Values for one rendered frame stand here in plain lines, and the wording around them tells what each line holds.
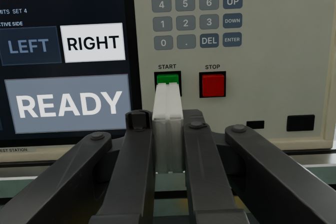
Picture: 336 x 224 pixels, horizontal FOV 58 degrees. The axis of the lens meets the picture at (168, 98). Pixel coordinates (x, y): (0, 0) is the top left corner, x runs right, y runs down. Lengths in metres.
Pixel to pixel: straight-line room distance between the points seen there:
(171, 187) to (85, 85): 0.11
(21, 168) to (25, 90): 0.07
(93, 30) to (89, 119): 0.08
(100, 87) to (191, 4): 0.10
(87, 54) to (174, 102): 0.12
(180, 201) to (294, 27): 0.17
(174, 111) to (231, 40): 0.12
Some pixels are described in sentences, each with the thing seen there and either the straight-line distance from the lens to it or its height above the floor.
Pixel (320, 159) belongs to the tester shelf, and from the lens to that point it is 0.29.
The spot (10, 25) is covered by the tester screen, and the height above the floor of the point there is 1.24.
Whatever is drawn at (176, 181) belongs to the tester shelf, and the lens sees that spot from 0.26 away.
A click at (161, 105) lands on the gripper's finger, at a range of 0.16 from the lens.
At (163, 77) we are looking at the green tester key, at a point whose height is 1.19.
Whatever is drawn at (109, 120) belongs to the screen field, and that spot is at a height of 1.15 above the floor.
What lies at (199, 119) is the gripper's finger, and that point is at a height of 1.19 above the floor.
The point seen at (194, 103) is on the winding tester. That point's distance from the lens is 0.27.
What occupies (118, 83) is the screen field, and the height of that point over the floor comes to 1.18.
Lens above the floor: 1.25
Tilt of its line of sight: 17 degrees down
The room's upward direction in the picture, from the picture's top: 3 degrees counter-clockwise
